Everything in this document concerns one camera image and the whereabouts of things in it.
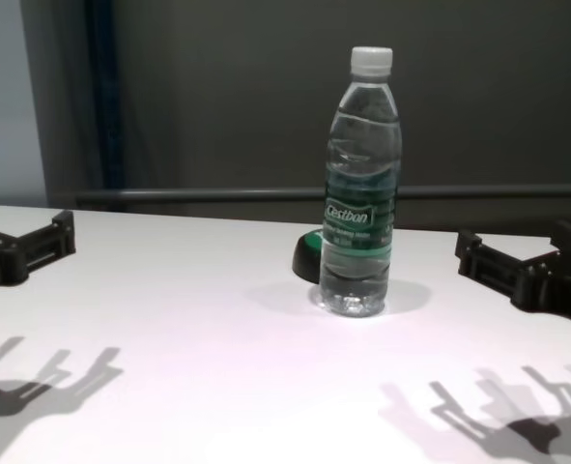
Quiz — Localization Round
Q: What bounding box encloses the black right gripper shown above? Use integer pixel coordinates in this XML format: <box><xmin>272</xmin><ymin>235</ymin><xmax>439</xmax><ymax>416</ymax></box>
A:
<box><xmin>454</xmin><ymin>218</ymin><xmax>571</xmax><ymax>335</ymax></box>

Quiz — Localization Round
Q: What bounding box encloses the clear water bottle green label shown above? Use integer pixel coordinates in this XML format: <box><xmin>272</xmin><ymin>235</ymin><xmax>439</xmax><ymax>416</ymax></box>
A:
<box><xmin>319</xmin><ymin>45</ymin><xmax>404</xmax><ymax>318</ymax></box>

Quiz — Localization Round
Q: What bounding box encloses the green YES button black base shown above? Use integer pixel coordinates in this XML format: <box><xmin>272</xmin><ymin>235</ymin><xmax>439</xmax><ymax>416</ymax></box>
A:
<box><xmin>290</xmin><ymin>230</ymin><xmax>327</xmax><ymax>284</ymax></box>

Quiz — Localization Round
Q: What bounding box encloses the dark blue vertical post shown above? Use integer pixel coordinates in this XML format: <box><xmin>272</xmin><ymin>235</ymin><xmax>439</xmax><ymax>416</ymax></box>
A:
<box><xmin>82</xmin><ymin>0</ymin><xmax>123</xmax><ymax>191</ymax></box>

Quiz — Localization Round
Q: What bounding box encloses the dark grey wall rail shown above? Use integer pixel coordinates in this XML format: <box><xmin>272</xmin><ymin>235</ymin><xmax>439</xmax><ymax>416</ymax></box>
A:
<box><xmin>74</xmin><ymin>184</ymin><xmax>571</xmax><ymax>207</ymax></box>

